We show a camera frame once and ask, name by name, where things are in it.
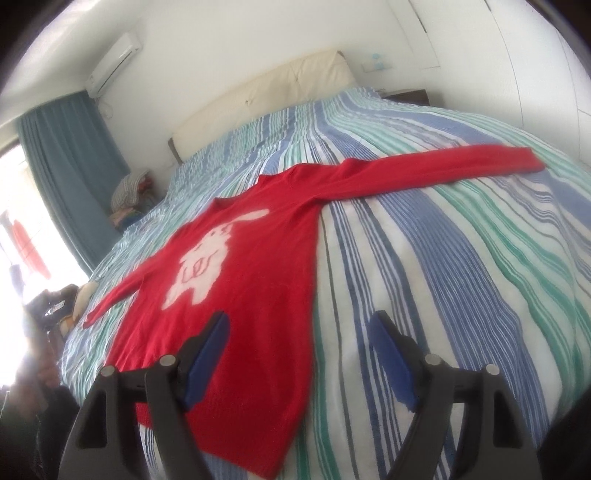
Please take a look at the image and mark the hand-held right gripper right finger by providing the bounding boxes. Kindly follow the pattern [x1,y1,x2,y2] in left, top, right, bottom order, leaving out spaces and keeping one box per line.
[369,310,543,480]

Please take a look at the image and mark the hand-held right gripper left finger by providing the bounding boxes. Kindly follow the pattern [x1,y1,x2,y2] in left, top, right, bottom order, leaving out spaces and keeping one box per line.
[58,310,230,480]

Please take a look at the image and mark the red sweater with white print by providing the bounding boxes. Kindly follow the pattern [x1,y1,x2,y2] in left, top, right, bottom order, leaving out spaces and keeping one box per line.
[83,144,544,478]

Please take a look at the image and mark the pile of mixed clothes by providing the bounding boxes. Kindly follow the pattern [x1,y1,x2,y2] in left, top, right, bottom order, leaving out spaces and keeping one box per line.
[110,168,155,229]

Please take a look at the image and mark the red hanging cloth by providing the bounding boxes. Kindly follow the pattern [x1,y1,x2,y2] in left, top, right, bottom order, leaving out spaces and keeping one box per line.
[9,219,51,280]

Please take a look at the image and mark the striped bed cover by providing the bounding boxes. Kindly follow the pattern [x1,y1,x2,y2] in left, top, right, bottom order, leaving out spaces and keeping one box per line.
[60,85,591,480]

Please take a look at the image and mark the blue curtain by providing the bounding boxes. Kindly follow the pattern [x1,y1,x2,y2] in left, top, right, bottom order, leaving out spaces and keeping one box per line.
[16,90,132,278]

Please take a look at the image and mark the white air conditioner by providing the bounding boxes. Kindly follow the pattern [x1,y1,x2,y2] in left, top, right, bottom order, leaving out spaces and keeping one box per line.
[85,31,144,99]

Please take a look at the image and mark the dark wooden nightstand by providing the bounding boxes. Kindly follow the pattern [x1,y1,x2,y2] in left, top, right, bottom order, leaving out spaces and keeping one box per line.
[376,88,432,108]

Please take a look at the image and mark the cream padded headboard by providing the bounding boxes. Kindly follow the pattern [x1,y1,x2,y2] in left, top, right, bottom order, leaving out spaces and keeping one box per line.
[168,50,358,164]

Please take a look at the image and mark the white wardrobe doors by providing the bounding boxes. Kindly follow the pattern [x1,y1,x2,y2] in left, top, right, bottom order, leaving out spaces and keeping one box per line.
[411,0,591,153]

